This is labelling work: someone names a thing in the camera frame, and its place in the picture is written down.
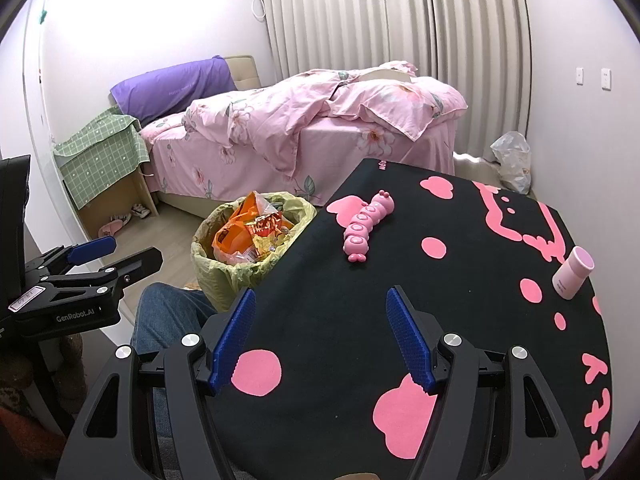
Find beige headboard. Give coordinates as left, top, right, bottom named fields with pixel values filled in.
left=222, top=54, right=262, bottom=92

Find person's leg in jeans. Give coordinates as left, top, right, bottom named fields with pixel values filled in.
left=131, top=282, right=221, bottom=441

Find pink floral duvet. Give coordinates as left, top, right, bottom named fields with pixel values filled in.
left=182, top=60, right=469, bottom=179

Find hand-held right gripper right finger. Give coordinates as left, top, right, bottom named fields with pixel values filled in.
left=386, top=285, right=586, bottom=480

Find bed with pink floral sheet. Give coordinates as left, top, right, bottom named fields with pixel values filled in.
left=137, top=105, right=457, bottom=212

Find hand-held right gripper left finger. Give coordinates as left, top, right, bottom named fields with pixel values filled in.
left=70, top=287, right=257, bottom=480

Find pink caterpillar toy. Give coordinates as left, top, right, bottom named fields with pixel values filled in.
left=342, top=189, right=395, bottom=265

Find orange snack bag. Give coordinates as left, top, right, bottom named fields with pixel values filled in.
left=212, top=192, right=274, bottom=264

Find clear plastic bag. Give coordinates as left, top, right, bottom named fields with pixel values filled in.
left=490, top=131, right=532, bottom=195

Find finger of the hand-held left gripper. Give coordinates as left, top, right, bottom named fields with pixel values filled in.
left=25, top=237, right=117, bottom=282
left=50, top=247, right=164, bottom=306

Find white pleated curtain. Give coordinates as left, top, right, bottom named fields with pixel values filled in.
left=260, top=0, right=532, bottom=159

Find wooden nightstand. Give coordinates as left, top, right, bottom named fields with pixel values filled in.
left=62, top=157, right=160, bottom=241

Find bin with yellow-green liner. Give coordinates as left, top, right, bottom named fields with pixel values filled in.
left=191, top=191, right=318, bottom=311

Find pink bottle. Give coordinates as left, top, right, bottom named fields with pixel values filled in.
left=552, top=246, right=596, bottom=301

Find green checked cloth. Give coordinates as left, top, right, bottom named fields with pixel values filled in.
left=54, top=110, right=151, bottom=211

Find red yellow snack wrapper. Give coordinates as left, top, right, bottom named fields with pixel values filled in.
left=247, top=214, right=284, bottom=241

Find black pink-print table mat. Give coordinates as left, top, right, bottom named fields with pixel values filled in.
left=200, top=158, right=614, bottom=480

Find purple pillow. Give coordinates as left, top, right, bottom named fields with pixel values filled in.
left=110, top=56, right=235, bottom=126

